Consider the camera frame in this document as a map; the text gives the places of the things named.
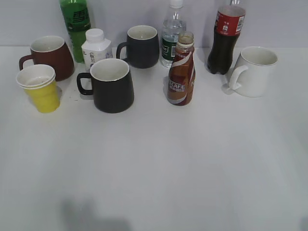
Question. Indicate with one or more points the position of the brown Nescafe coffee bottle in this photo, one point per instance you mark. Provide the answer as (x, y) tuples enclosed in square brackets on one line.
[(181, 75)]

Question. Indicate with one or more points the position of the yellow paper cup stack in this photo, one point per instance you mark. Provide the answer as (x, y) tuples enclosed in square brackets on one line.
[(38, 82)]

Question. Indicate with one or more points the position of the black mug front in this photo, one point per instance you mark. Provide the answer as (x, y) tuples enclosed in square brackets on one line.
[(110, 84)]

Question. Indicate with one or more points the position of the dark blue mug rear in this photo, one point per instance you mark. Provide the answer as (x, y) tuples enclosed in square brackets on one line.
[(142, 47)]

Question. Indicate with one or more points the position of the white milk bottle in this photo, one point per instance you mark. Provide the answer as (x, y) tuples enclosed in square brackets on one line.
[(96, 47)]

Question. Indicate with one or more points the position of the clear water bottle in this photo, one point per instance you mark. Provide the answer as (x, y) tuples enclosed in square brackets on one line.
[(173, 24)]

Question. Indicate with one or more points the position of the white ceramic mug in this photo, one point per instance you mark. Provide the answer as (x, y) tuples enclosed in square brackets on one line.
[(252, 70)]

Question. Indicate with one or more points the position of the cola bottle red label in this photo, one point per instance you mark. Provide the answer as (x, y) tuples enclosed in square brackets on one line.
[(228, 25)]

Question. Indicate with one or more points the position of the dark red ceramic mug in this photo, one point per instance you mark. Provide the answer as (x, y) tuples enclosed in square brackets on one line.
[(52, 51)]

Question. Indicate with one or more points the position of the green soda bottle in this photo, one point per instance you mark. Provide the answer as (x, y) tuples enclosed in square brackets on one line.
[(77, 22)]

